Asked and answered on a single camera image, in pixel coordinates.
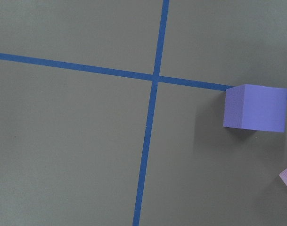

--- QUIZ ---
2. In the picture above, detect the purple foam block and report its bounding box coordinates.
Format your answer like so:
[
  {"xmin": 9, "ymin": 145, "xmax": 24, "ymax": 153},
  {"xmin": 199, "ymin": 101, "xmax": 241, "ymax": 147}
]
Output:
[{"xmin": 223, "ymin": 84, "xmax": 287, "ymax": 132}]

